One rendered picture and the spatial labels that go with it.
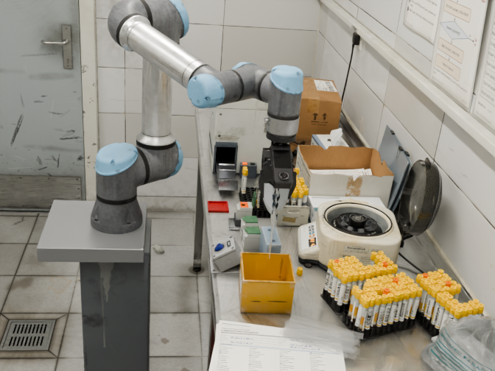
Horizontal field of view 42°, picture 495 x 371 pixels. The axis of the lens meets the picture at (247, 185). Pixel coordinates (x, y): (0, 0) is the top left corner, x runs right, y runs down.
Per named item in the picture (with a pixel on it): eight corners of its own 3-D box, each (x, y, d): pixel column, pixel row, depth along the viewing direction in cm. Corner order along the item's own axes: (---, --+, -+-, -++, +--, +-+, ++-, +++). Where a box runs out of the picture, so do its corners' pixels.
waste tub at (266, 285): (237, 283, 173) (240, 251, 169) (286, 284, 174) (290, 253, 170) (239, 313, 161) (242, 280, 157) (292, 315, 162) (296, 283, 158)
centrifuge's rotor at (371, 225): (326, 223, 196) (330, 202, 193) (376, 227, 196) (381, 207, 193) (330, 249, 182) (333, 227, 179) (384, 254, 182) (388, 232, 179)
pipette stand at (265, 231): (253, 255, 186) (255, 226, 181) (276, 255, 187) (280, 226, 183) (258, 275, 177) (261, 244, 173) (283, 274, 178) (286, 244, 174)
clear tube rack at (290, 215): (267, 196, 221) (269, 177, 218) (296, 196, 222) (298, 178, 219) (276, 225, 203) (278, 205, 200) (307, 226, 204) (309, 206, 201)
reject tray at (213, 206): (207, 202, 213) (207, 200, 213) (227, 202, 214) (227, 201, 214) (208, 212, 207) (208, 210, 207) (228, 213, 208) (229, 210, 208)
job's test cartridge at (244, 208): (235, 218, 202) (236, 201, 199) (250, 219, 202) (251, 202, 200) (236, 225, 198) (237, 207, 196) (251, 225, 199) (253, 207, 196)
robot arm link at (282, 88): (285, 61, 149) (312, 71, 144) (280, 106, 154) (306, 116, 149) (261, 65, 144) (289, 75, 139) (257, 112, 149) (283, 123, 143)
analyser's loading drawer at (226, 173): (214, 165, 236) (216, 152, 234) (232, 165, 237) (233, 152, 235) (218, 190, 218) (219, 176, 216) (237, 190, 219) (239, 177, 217)
